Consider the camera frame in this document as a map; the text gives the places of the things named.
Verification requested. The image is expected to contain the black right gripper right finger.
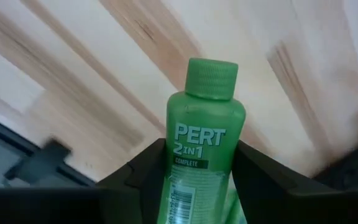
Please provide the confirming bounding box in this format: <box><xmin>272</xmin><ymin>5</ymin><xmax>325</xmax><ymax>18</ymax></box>
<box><xmin>231</xmin><ymin>139</ymin><xmax>358</xmax><ymax>224</ymax></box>

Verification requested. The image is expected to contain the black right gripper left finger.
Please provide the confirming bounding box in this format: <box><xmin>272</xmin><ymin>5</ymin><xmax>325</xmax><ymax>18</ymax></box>
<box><xmin>0</xmin><ymin>138</ymin><xmax>167</xmax><ymax>224</ymax></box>

